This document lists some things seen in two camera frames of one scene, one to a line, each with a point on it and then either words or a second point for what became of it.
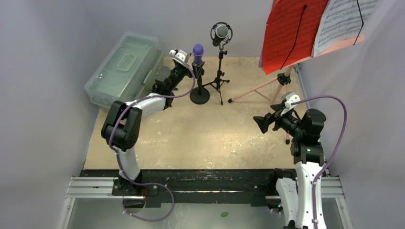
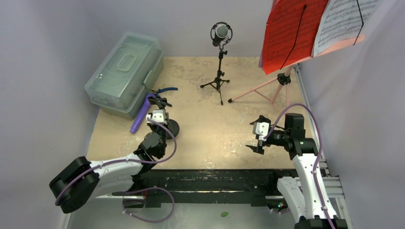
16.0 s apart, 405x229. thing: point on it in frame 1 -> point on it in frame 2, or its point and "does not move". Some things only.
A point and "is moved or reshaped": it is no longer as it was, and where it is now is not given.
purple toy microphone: [197, 51] is moved or reshaped
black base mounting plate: [193, 188] does not move
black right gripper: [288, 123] -> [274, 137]
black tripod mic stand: [217, 82] does not move
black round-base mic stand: [199, 95] -> [174, 127]
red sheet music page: [291, 32] does not move
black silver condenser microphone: [221, 33] does not move
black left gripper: [187, 70] -> [150, 125]
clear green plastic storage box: [123, 72] does not move
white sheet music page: [344, 19] does not move
